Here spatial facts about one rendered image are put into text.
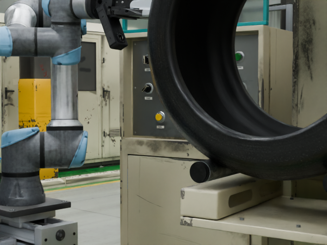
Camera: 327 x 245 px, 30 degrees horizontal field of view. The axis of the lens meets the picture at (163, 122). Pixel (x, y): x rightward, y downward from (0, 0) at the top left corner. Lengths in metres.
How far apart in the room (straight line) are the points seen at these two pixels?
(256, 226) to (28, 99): 6.01
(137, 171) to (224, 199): 0.90
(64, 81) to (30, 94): 5.14
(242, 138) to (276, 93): 0.82
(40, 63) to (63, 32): 5.51
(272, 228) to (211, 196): 0.14
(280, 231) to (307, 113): 0.43
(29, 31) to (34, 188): 0.55
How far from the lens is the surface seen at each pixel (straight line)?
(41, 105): 7.06
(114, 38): 1.46
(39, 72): 7.06
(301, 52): 1.55
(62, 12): 1.57
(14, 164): 1.91
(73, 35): 1.58
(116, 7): 1.45
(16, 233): 1.90
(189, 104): 1.23
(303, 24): 1.55
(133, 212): 2.17
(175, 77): 1.25
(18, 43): 1.57
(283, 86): 2.05
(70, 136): 1.90
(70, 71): 1.93
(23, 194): 1.91
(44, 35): 1.58
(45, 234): 1.81
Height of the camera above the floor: 1.07
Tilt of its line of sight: 3 degrees down
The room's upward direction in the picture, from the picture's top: straight up
